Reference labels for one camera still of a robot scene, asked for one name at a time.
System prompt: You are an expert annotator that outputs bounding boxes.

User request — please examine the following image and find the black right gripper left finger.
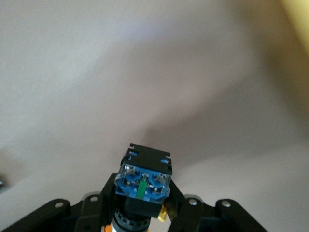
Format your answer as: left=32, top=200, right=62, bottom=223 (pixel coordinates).
left=0, top=172, right=122, bottom=232

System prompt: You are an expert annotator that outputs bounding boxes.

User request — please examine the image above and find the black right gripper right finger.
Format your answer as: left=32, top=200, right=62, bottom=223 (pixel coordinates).
left=166, top=180, right=269, bottom=232

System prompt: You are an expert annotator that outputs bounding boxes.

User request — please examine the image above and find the black blue pushbutton switch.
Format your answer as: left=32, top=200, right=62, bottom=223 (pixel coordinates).
left=105, top=143, right=174, bottom=232

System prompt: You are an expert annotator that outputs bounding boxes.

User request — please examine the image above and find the yellow plastic tray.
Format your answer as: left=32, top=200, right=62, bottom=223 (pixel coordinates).
left=281, top=0, right=309, bottom=63

